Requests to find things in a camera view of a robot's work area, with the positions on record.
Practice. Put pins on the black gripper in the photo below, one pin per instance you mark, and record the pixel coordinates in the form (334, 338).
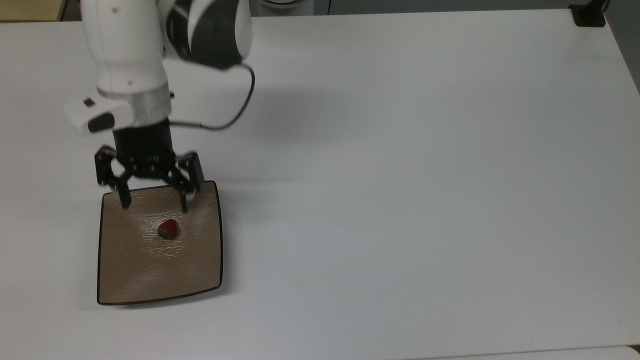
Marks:
(145, 150)

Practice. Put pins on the wooden board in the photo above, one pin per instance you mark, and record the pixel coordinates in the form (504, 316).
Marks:
(30, 9)

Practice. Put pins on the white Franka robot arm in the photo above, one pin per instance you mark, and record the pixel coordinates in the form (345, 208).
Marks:
(125, 50)

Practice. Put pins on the square brown ceramic plate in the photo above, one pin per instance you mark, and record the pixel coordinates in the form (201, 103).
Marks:
(150, 270)

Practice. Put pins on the red toy strawberry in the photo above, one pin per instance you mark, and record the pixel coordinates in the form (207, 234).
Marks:
(168, 229)

